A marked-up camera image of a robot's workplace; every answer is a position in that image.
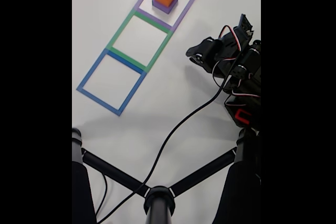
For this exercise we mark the purple tape square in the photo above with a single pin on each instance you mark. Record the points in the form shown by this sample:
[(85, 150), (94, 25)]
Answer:
[(183, 11)]

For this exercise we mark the black tripod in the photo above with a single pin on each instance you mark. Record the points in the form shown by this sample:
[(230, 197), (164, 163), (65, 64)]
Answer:
[(157, 203)]

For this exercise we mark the blue tape square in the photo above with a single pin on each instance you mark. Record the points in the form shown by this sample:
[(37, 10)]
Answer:
[(88, 77)]

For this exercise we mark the green tape square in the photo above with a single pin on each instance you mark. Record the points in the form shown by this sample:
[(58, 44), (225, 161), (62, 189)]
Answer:
[(122, 30)]

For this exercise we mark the purple foam block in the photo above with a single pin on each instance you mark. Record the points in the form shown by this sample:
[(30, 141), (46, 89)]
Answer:
[(164, 8)]

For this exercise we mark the red table clamp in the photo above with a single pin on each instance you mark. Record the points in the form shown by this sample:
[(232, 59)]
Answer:
[(239, 116)]

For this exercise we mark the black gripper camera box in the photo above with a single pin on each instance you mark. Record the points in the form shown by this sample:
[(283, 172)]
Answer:
[(244, 26)]

